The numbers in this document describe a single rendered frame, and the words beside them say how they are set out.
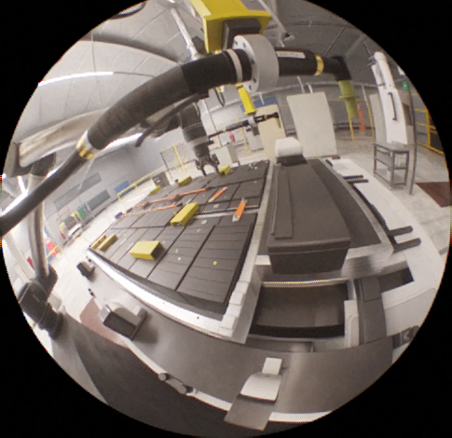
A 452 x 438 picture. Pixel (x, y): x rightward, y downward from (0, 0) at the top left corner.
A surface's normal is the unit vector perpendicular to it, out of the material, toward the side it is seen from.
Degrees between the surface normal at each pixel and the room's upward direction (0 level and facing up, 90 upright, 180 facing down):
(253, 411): 0
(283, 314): 0
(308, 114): 90
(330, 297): 0
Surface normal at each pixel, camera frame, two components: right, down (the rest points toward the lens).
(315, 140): -0.32, 0.55
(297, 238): -0.33, -0.83
